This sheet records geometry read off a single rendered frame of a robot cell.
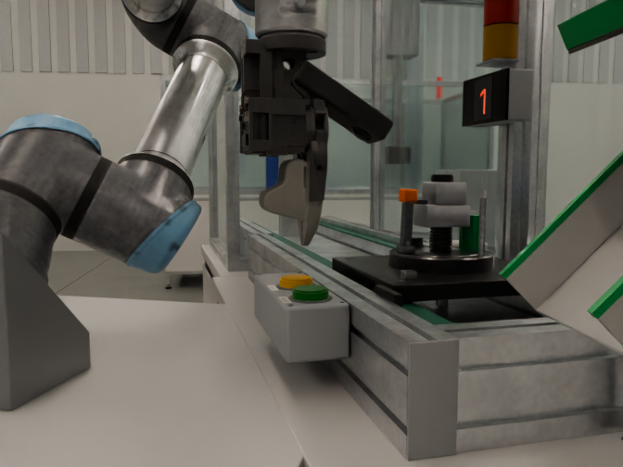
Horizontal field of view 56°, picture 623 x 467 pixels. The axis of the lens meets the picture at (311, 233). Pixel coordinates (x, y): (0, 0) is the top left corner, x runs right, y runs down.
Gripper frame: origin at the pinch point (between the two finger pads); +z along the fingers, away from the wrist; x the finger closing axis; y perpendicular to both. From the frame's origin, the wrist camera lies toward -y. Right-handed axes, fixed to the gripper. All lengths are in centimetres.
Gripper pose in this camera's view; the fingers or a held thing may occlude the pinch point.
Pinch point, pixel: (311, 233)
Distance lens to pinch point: 63.3
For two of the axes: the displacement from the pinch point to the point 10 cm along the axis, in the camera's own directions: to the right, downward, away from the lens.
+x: 2.5, 1.0, -9.6
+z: 0.0, 10.0, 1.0
